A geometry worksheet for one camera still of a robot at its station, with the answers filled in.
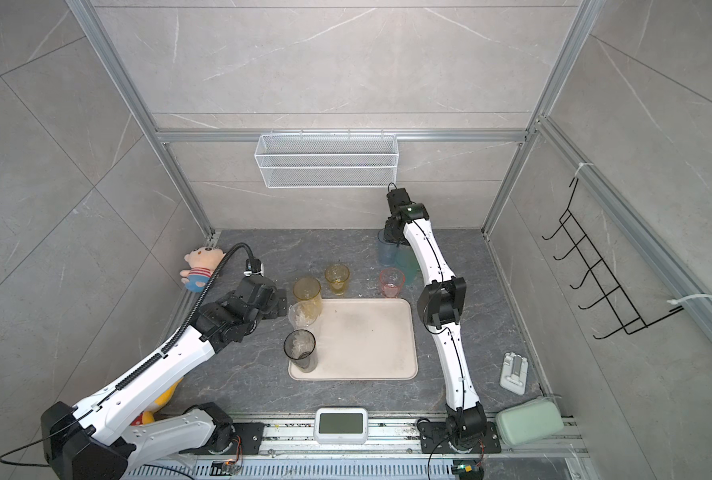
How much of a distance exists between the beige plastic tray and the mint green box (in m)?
0.25

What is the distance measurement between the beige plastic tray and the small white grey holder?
252 millimetres

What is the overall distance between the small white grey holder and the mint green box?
0.15 feet

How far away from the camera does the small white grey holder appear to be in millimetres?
831
